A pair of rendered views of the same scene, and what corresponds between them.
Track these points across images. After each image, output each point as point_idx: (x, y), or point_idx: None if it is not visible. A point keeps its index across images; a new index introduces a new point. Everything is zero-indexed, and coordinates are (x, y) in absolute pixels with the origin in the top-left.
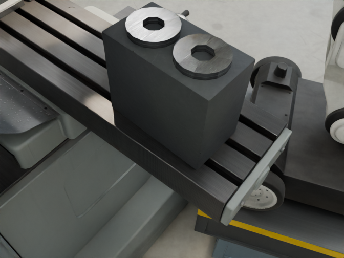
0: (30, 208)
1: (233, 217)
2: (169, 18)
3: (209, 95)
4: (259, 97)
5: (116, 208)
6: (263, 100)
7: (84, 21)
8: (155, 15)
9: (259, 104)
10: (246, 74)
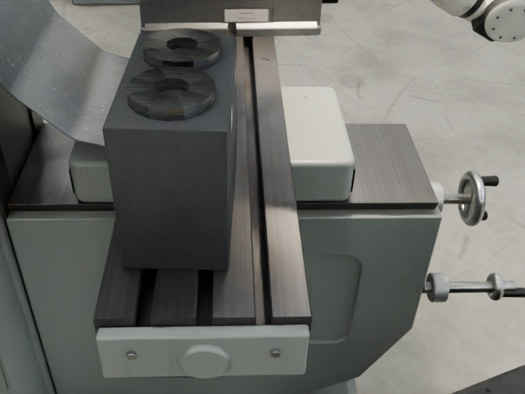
0: (65, 256)
1: (119, 372)
2: (205, 48)
3: (111, 123)
4: (512, 379)
5: (212, 391)
6: (515, 388)
7: (257, 77)
8: (199, 40)
9: (498, 388)
10: (207, 148)
